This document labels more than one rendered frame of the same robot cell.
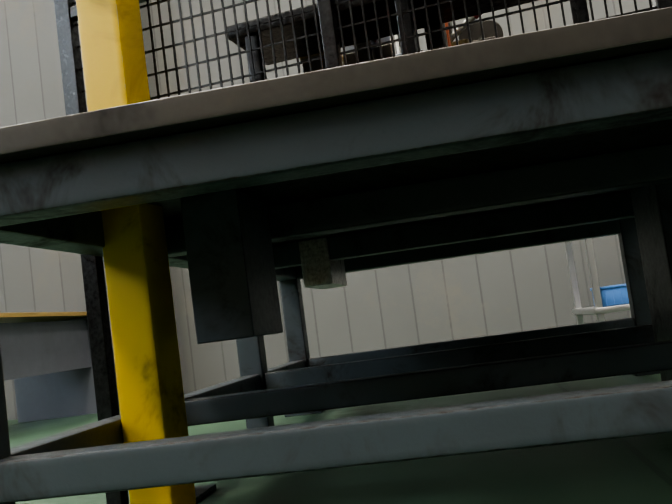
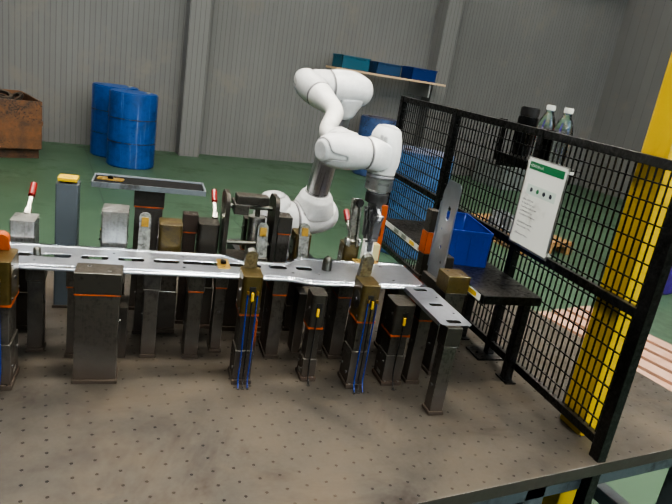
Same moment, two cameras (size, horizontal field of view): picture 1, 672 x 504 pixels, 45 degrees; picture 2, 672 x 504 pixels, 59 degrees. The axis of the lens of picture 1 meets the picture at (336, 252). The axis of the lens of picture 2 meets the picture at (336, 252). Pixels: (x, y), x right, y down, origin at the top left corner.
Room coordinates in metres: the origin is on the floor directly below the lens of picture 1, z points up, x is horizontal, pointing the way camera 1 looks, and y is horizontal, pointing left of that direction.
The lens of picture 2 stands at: (3.39, 1.26, 1.64)
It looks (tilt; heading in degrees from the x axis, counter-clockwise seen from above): 17 degrees down; 234
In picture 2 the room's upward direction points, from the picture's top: 9 degrees clockwise
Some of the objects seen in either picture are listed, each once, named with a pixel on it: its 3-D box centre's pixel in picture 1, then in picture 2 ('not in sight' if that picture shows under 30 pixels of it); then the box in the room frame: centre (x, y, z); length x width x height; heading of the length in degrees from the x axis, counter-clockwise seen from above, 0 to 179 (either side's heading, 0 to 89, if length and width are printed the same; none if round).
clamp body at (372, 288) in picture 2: not in sight; (360, 335); (2.29, -0.04, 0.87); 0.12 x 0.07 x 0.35; 73
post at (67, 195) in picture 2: not in sight; (66, 244); (2.98, -0.84, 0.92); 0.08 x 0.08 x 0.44; 73
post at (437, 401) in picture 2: not in sight; (441, 368); (2.13, 0.18, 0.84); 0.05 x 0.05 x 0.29; 73
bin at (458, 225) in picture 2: not in sight; (456, 236); (1.70, -0.28, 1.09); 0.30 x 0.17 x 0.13; 63
